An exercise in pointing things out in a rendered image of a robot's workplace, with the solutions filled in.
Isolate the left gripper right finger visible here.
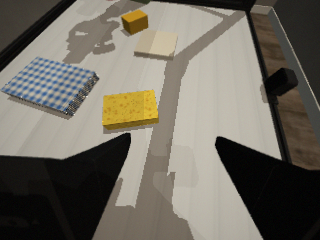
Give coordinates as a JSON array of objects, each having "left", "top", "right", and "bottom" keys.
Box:
[{"left": 215, "top": 136, "right": 320, "bottom": 240}]

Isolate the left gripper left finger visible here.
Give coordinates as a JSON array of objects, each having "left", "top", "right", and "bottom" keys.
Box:
[{"left": 0, "top": 133, "right": 131, "bottom": 240}]

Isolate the blue and white checkered towel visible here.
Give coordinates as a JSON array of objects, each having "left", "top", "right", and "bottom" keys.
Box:
[{"left": 0, "top": 57, "right": 99, "bottom": 117}]

